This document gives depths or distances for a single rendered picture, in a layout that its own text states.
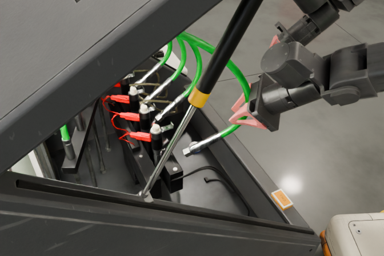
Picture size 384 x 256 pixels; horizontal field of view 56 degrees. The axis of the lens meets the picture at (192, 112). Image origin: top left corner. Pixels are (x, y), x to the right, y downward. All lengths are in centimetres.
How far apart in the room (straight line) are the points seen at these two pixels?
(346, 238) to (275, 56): 129
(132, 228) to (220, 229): 17
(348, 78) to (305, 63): 7
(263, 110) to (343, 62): 16
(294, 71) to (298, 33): 29
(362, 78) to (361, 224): 132
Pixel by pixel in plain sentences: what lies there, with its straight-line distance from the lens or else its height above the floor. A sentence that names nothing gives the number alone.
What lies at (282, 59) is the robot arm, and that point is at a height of 140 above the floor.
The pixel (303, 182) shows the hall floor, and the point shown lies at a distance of 227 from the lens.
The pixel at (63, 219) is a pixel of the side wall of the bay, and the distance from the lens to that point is 41.
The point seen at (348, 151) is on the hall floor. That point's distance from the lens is 255.
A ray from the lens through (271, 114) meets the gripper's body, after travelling 69.
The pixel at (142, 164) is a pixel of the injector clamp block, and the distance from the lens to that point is 96.
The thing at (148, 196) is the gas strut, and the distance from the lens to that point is 48.
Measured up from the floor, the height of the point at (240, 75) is 132.
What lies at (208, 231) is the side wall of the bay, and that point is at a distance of 57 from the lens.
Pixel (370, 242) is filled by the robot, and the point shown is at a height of 28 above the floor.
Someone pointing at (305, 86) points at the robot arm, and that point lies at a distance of 64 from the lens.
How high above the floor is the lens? 171
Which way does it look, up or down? 42 degrees down
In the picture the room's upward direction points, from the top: 2 degrees clockwise
